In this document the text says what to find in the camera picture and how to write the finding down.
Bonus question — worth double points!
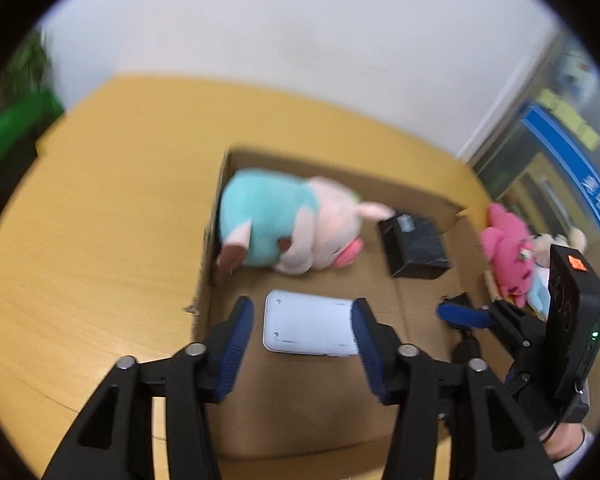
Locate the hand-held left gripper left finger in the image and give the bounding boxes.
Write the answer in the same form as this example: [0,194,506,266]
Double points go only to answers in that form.
[41,296,255,480]

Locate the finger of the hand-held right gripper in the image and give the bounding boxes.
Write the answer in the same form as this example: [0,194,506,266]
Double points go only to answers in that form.
[450,329,483,367]
[436,300,496,331]

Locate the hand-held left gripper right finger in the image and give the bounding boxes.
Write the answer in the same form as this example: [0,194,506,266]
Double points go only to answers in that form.
[350,297,563,480]

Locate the white electronic device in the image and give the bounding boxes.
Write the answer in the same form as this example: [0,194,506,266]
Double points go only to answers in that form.
[262,289,358,359]

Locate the brown cardboard box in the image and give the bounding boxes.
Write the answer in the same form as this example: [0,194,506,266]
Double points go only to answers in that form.
[190,146,511,461]

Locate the person's right forearm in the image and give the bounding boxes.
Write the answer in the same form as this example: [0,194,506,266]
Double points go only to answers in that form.
[540,420,596,480]

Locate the wooden desktop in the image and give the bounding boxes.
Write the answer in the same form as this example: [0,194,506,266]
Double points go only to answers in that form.
[0,74,491,480]

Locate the cream plush rabbit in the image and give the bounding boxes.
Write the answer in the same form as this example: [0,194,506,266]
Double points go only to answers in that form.
[530,227,587,268]

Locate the pink plush toy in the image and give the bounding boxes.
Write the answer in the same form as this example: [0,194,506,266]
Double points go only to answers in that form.
[481,202,536,308]

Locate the small black box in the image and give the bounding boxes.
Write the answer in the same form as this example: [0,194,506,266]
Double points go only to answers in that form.
[378,212,452,279]

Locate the glass partition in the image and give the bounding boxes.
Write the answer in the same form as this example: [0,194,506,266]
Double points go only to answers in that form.
[472,35,600,271]

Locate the pig plush in teal outfit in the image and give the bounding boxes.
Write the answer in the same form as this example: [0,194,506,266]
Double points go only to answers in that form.
[215,169,396,276]

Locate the blue sign strip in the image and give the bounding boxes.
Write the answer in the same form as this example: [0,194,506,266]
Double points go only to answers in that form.
[521,102,600,266]

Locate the yellow sticky notes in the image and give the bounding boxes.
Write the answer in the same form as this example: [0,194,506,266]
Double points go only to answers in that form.
[537,87,600,151]

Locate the green potted plant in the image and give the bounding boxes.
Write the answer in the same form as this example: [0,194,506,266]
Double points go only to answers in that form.
[0,30,63,186]

